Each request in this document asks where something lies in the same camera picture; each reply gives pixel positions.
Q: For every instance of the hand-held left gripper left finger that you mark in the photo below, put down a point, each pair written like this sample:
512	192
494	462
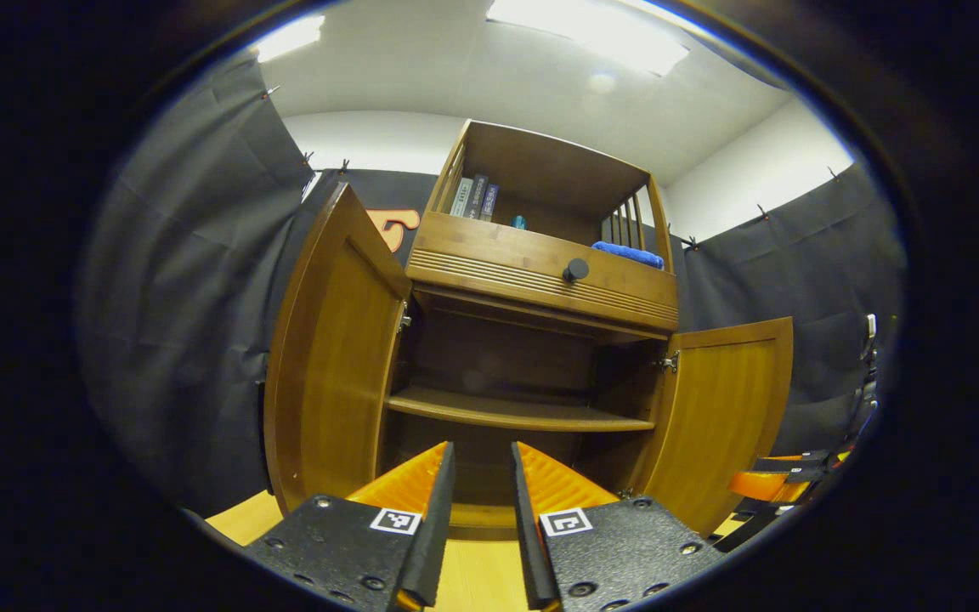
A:
438	544

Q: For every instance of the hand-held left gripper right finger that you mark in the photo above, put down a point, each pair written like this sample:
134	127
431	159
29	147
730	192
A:
528	544

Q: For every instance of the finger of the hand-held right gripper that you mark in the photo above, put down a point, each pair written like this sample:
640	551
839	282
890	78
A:
766	486

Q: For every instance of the wooden shoe cabinet door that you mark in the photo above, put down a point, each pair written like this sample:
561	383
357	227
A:
336	365
719	408

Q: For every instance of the wooden double-door shoe cabinet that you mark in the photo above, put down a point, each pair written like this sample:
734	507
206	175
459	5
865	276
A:
540	161

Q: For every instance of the wooden inner cabinet shelf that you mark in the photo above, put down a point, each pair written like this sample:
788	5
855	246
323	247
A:
515	414

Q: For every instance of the blue folded cloth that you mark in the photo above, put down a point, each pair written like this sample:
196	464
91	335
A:
628	254

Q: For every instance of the black round drawer knob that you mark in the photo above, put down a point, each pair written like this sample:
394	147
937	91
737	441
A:
575	270

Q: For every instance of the dark blue book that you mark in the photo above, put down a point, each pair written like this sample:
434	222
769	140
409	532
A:
490	202

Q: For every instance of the pale grey book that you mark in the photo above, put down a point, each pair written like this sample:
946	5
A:
461	197

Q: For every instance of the dark grey book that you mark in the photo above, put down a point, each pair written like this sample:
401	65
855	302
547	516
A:
478	197

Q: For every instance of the black backdrop cloth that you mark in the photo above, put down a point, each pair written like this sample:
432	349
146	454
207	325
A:
175	297

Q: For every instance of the large ceiling light panel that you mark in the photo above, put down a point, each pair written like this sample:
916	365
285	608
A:
591	34

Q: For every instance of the small ceiling light panel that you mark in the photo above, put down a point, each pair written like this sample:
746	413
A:
290	38

